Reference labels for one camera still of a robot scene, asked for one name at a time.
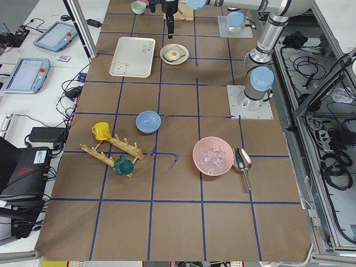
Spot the black power brick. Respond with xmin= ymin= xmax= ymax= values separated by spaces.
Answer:
xmin=28 ymin=127 xmax=65 ymax=143

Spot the metal scoop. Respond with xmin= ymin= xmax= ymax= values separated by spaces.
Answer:
xmin=233 ymin=147 xmax=253 ymax=191

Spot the lower teach pendant tablet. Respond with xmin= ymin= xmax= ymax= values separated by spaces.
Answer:
xmin=3 ymin=58 xmax=50 ymax=94

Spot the fried egg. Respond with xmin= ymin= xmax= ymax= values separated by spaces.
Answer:
xmin=166 ymin=50 xmax=181 ymax=61

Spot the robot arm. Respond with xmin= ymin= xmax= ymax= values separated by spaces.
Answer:
xmin=186 ymin=0 xmax=315 ymax=112
xmin=149 ymin=1 xmax=245 ymax=38

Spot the yellow mug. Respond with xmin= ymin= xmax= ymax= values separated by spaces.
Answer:
xmin=91 ymin=122 xmax=111 ymax=141

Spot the teach pendant tablet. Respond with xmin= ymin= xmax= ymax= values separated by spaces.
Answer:
xmin=33 ymin=21 xmax=77 ymax=51
xmin=3 ymin=58 xmax=50 ymax=94

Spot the pink bowl with ice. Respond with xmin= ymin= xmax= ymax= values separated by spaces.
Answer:
xmin=192 ymin=136 xmax=234 ymax=176

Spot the wooden cutting board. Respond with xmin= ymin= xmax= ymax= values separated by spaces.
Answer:
xmin=174 ymin=1 xmax=194 ymax=21

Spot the aluminium frame post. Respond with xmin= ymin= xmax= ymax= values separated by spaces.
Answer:
xmin=63 ymin=0 xmax=97 ymax=59

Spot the black laptop computer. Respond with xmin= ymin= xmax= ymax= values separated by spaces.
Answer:
xmin=1 ymin=138 xmax=52 ymax=210

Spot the black power adapter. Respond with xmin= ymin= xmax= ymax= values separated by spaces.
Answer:
xmin=86 ymin=19 xmax=102 ymax=28

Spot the cream round plate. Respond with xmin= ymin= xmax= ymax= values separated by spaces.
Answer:
xmin=160 ymin=44 xmax=189 ymax=65

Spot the upper teach pendant tablet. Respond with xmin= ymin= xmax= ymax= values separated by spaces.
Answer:
xmin=33 ymin=21 xmax=77 ymax=51

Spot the cream bear serving tray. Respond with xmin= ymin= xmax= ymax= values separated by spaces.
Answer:
xmin=109 ymin=37 xmax=156 ymax=78

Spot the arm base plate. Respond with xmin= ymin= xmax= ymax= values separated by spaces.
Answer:
xmin=217 ymin=16 xmax=253 ymax=39
xmin=227 ymin=85 xmax=274 ymax=120

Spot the blue bowl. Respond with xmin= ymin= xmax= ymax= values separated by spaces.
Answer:
xmin=136 ymin=111 xmax=161 ymax=134

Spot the pale green bowl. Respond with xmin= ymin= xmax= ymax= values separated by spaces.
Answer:
xmin=131 ymin=1 xmax=146 ymax=15

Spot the dark green mug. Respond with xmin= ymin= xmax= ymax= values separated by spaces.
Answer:
xmin=113 ymin=155 xmax=134 ymax=175

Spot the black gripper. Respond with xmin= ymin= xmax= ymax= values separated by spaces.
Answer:
xmin=149 ymin=0 xmax=156 ymax=13
xmin=161 ymin=0 xmax=178 ymax=39

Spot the wooden mug rack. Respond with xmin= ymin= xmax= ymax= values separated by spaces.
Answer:
xmin=80 ymin=134 xmax=144 ymax=177

